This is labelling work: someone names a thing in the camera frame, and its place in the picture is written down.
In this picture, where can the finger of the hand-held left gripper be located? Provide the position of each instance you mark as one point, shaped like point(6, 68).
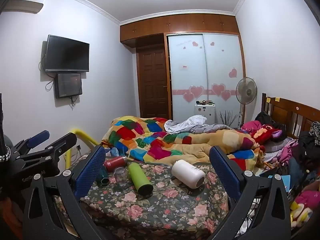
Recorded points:
point(37, 138)
point(63, 143)

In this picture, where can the white cup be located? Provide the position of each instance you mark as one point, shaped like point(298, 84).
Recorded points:
point(187, 173)

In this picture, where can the small black wall monitor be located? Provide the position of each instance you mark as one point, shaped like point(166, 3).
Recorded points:
point(68, 85)

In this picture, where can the orange cloth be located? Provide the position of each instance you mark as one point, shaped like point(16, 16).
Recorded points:
point(10, 217)

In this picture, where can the white standing fan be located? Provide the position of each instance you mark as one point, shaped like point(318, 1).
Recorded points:
point(247, 90)

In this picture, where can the grey crumpled cloth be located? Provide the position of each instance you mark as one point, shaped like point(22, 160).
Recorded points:
point(187, 125)

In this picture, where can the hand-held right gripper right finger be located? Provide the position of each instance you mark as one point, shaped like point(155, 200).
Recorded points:
point(225, 175)

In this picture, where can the black wall television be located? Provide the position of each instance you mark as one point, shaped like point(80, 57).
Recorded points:
point(67, 53)

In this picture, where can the brown wooden door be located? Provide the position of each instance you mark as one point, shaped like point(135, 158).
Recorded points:
point(152, 85)

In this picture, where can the red bottle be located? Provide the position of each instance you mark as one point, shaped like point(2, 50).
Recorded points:
point(114, 163)

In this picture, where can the black bag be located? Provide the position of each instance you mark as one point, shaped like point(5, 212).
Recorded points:
point(263, 117)

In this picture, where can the clear glass jar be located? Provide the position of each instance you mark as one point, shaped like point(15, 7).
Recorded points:
point(121, 177)

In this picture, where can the brown wooden overhead cabinet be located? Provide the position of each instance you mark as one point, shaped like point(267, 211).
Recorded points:
point(175, 25)

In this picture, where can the dry potted plant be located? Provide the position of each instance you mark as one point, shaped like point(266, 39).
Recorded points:
point(228, 120)

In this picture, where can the red plush toy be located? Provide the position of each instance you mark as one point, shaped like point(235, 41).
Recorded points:
point(266, 133)

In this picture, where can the small white cabinet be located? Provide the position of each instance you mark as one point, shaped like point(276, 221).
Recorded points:
point(205, 113)

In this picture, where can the white air conditioner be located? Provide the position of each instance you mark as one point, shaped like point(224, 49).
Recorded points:
point(22, 6)

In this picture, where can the dark teal cup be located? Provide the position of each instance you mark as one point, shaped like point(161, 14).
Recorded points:
point(102, 177)

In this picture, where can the colourful patchwork quilt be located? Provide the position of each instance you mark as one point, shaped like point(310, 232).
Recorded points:
point(155, 140)

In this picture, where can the yellow padded rail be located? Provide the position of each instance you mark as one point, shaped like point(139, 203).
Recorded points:
point(82, 136)

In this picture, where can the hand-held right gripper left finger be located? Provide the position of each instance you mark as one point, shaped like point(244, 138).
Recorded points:
point(89, 173)

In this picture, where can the pink cloth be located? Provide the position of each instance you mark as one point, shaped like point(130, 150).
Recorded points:
point(250, 126)

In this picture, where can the pile of pink clothes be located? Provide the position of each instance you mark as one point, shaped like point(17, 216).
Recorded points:
point(282, 152)

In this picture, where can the pink and yellow toy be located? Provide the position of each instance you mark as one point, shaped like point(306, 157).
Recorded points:
point(303, 206)

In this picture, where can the brown wooden headboard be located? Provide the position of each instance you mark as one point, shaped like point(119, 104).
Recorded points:
point(285, 112)

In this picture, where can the pile of black clothes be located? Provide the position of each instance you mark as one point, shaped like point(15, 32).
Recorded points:
point(308, 145)

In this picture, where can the frosted sliding wardrobe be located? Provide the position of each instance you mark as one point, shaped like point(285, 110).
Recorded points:
point(205, 75)

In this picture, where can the green cup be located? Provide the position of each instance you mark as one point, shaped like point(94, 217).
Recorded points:
point(140, 178)

